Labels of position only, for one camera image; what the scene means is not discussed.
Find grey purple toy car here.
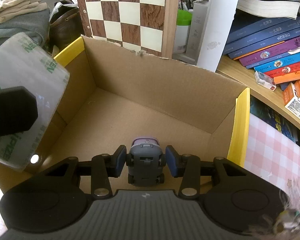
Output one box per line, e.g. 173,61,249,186
126,137,166,187

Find clear packing tape roll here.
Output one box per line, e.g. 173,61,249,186
0,33,70,171

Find yellow cardboard box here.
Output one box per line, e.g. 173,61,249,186
0,37,250,191

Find pink checkered cartoon mat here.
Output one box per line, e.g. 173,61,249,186
244,114,300,193

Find folded grey towels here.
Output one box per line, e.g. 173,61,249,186
0,0,50,47

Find brown leather bag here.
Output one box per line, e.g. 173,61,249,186
49,0,84,50

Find yellow wooden shelf board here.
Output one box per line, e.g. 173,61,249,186
216,56,300,129

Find small red white box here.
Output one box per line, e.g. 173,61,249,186
254,71,276,91

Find orange white box lower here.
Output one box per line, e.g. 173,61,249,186
283,83,300,119

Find row of colourful books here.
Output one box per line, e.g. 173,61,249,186
223,10,300,83

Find green white container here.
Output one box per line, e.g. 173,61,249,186
173,9,192,54

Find wooden chessboard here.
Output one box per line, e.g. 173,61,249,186
77,0,178,58

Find thick white paperback book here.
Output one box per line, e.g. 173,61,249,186
237,0,300,19

